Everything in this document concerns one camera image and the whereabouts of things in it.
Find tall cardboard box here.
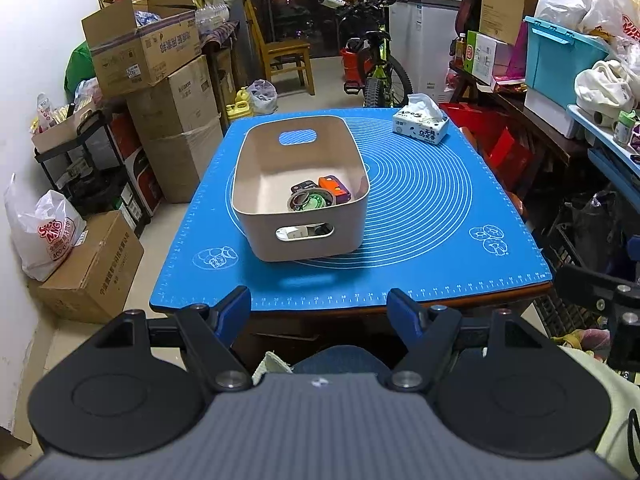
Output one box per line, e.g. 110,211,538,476
479,0,551,46

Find dark wooden side table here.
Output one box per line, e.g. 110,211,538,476
450,65,591,201

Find black metal rack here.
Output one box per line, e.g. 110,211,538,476
34,107,153,238

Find yellow plastic jug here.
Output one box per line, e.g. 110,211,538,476
226,86,252,122

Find red and white appliance box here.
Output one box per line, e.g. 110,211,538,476
107,110,163,218

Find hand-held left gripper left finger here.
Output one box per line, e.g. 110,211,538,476
97,285,253,394

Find white cloth bag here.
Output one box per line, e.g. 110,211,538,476
574,59,638,128

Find white plastic bag red print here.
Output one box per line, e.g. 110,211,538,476
4,174,88,282

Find white cloth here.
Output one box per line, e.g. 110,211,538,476
251,351,293,386

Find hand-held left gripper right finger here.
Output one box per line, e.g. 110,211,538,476
387,287,544,394

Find wooden chair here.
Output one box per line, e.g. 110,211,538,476
243,0,317,97

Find black plastic crate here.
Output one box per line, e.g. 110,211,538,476
532,220,601,341

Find brown cardboard box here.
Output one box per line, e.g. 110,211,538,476
37,210,146,325

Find green tape roll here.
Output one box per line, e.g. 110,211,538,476
287,190,337,212

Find large white plastic bags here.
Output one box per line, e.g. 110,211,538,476
535,0,640,43

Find red bucket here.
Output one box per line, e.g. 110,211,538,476
340,45,373,86

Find green and black bicycle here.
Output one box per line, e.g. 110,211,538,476
320,0,413,109

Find large printed cardboard box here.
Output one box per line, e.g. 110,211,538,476
126,54,218,138

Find blue silicone mat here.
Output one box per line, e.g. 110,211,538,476
149,107,553,311

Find small open cardboard box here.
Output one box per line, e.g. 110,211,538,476
31,105,98,156

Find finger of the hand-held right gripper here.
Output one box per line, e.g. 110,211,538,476
555,264,640,371

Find blue plastic storage box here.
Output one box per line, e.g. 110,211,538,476
522,16,611,111

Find white tissue pack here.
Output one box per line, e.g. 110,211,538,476
392,93,450,146

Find small white plastic bag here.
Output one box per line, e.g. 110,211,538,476
246,79,278,116

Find white chest freezer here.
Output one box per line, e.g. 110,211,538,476
387,0,463,108

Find red bags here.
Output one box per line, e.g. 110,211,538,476
440,102,533,191

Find green and white carton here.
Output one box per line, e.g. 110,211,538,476
462,30,513,86

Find green bag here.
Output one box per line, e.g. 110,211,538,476
65,42,101,96

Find beige plastic storage bin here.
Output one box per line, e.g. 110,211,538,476
231,115,371,263

